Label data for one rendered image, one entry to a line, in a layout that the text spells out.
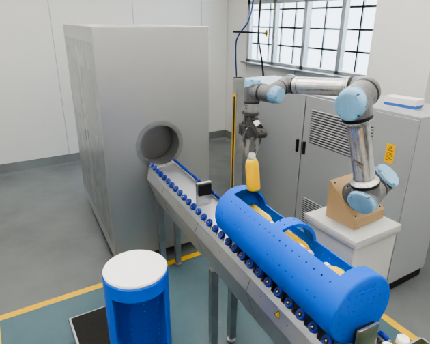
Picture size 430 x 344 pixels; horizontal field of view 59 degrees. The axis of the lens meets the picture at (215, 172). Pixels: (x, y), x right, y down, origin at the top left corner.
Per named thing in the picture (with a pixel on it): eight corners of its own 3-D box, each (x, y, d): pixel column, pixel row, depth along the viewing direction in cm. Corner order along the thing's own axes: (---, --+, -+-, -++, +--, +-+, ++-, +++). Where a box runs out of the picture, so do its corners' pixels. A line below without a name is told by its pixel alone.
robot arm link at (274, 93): (289, 81, 168) (268, 78, 175) (275, 89, 162) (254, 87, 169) (290, 98, 172) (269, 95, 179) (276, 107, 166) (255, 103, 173)
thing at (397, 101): (391, 103, 298) (392, 94, 296) (422, 109, 281) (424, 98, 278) (383, 105, 291) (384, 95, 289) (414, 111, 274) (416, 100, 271)
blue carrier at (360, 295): (257, 226, 218) (261, 181, 208) (382, 330, 146) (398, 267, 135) (213, 237, 206) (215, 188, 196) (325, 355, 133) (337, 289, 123)
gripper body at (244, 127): (250, 133, 189) (252, 109, 185) (260, 137, 182) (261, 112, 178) (237, 135, 186) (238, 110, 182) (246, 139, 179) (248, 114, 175)
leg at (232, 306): (233, 335, 266) (235, 259, 243) (237, 341, 261) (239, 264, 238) (225, 338, 263) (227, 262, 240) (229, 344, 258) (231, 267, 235)
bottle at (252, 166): (254, 194, 188) (252, 159, 181) (244, 190, 193) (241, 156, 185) (263, 188, 193) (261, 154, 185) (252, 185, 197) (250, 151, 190)
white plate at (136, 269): (91, 265, 167) (91, 267, 168) (123, 297, 149) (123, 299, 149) (144, 242, 185) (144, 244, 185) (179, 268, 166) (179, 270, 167)
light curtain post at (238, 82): (234, 287, 313) (240, 76, 251) (237, 291, 308) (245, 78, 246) (227, 289, 311) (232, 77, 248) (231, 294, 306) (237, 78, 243)
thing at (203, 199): (209, 201, 252) (209, 180, 246) (212, 204, 249) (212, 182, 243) (195, 205, 248) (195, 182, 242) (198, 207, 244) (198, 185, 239)
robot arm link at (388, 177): (384, 191, 176) (406, 176, 166) (372, 205, 168) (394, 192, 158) (365, 172, 178) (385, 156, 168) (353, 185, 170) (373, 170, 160)
